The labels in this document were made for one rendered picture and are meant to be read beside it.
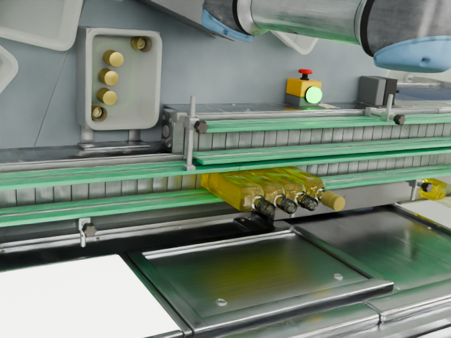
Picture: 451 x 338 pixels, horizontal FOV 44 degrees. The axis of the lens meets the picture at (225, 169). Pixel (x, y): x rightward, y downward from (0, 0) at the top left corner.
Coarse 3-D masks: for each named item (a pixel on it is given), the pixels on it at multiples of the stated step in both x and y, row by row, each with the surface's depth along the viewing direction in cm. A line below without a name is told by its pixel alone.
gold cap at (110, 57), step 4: (108, 52) 126; (112, 52) 125; (116, 52) 125; (104, 56) 127; (108, 56) 125; (112, 56) 125; (116, 56) 125; (120, 56) 126; (104, 60) 128; (108, 60) 125; (112, 60) 125; (116, 60) 125; (120, 60) 126; (108, 64) 129; (112, 64) 125; (116, 64) 126; (120, 64) 126
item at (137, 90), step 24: (96, 48) 127; (120, 48) 130; (96, 72) 128; (120, 72) 131; (144, 72) 133; (96, 96) 130; (120, 96) 133; (144, 96) 134; (120, 120) 130; (144, 120) 133
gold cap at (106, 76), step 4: (104, 68) 128; (108, 68) 129; (100, 72) 128; (104, 72) 126; (108, 72) 125; (112, 72) 126; (100, 76) 128; (104, 76) 125; (108, 76) 126; (112, 76) 126; (116, 76) 126; (100, 80) 129; (104, 80) 126; (108, 80) 126; (112, 80) 126; (116, 80) 127; (108, 84) 126; (112, 84) 127
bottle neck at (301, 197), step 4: (300, 192) 126; (296, 196) 126; (300, 196) 125; (304, 196) 124; (308, 196) 124; (296, 200) 126; (300, 200) 124; (304, 200) 123; (308, 200) 123; (312, 200) 122; (316, 200) 123; (300, 204) 125; (304, 204) 123; (308, 204) 122; (312, 204) 124; (316, 204) 123; (308, 208) 122; (312, 208) 124; (316, 208) 124
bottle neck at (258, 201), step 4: (256, 196) 120; (260, 196) 121; (256, 200) 119; (260, 200) 119; (264, 200) 119; (252, 204) 120; (256, 204) 119; (260, 204) 118; (264, 204) 117; (268, 204) 116; (272, 204) 117; (256, 208) 119; (260, 208) 117; (264, 208) 116; (268, 208) 119; (272, 208) 118; (260, 212) 118; (264, 212) 116; (268, 212) 118; (272, 212) 118; (268, 216) 117
